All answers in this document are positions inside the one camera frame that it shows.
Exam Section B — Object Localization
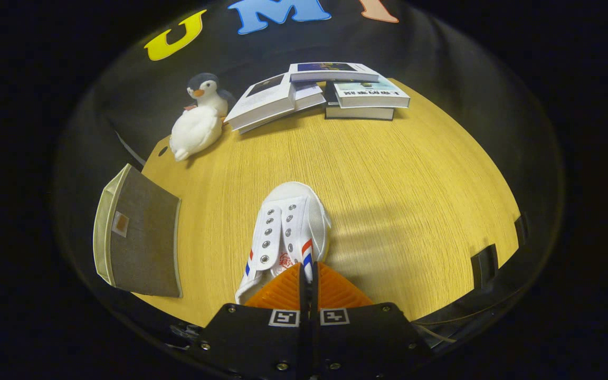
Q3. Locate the book with teal cover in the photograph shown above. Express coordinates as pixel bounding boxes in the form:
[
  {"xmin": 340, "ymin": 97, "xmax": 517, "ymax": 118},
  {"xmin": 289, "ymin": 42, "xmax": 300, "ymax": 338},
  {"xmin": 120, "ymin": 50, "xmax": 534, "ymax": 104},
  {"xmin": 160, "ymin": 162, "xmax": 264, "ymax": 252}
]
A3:
[{"xmin": 332, "ymin": 73, "xmax": 412, "ymax": 110}]

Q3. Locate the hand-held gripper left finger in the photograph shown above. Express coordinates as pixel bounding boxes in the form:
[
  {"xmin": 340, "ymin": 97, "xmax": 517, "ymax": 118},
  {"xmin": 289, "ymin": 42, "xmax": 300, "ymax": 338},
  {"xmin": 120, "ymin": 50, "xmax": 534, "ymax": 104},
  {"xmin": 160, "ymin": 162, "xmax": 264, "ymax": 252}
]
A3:
[{"xmin": 185, "ymin": 263, "xmax": 310, "ymax": 380}]

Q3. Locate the penguin plush toy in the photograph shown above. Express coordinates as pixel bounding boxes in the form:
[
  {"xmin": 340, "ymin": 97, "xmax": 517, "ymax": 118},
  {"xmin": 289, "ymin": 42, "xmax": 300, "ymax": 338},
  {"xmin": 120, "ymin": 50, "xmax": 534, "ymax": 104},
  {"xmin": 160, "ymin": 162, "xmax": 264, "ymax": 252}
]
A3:
[{"xmin": 183, "ymin": 72, "xmax": 236, "ymax": 118}]

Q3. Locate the white canvas shoe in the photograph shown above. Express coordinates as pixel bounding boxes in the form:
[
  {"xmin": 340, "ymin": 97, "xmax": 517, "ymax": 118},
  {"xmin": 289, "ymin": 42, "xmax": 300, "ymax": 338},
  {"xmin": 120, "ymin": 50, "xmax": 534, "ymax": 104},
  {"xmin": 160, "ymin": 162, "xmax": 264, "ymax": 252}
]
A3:
[{"xmin": 234, "ymin": 181, "xmax": 333, "ymax": 306}]

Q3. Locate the grey fabric storage box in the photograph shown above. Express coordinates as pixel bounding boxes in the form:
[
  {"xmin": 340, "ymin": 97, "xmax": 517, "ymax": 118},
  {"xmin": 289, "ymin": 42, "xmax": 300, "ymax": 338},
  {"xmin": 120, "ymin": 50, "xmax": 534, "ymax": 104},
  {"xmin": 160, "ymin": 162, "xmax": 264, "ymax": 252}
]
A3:
[{"xmin": 92, "ymin": 163, "xmax": 184, "ymax": 299}]

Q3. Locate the book with blue cover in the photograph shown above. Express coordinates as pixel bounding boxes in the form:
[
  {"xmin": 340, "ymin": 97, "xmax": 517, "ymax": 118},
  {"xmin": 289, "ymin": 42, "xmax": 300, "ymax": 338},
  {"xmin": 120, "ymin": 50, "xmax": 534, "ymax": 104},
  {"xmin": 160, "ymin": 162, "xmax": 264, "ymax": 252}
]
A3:
[{"xmin": 288, "ymin": 61, "xmax": 380, "ymax": 84}]

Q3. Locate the black table clamp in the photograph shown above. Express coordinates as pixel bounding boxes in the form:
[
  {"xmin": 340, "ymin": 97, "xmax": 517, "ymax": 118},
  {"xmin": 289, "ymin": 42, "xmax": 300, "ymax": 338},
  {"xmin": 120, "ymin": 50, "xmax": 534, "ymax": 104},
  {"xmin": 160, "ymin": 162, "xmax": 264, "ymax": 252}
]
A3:
[
  {"xmin": 471, "ymin": 243, "xmax": 499, "ymax": 289},
  {"xmin": 514, "ymin": 213, "xmax": 529, "ymax": 246}
]

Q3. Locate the white round plush toy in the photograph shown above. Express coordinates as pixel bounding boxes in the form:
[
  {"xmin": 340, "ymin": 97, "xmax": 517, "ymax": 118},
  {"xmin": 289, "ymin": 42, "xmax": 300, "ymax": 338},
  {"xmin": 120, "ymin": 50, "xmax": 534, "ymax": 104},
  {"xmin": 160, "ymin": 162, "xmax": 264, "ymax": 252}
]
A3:
[{"xmin": 169, "ymin": 105, "xmax": 225, "ymax": 163}]

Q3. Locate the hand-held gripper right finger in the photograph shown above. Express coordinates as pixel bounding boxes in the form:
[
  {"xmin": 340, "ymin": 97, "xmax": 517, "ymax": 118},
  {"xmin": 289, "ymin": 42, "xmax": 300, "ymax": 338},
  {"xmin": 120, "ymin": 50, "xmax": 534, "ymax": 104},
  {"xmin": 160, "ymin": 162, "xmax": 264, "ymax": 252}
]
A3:
[{"xmin": 308, "ymin": 261, "xmax": 438, "ymax": 380}]

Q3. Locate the dark thick book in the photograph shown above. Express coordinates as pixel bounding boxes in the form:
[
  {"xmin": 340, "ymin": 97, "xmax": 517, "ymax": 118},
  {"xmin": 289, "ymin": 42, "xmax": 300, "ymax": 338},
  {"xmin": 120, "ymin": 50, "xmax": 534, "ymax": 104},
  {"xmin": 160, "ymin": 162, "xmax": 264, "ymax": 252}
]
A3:
[{"xmin": 324, "ymin": 81, "xmax": 396, "ymax": 121}]

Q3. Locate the black backdrop cloth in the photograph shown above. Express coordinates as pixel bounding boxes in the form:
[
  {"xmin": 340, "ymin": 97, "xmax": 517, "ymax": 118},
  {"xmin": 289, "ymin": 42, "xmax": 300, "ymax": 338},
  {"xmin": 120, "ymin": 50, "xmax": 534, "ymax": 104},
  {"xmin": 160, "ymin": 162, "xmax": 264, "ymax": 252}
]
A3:
[{"xmin": 53, "ymin": 0, "xmax": 566, "ymax": 344}]

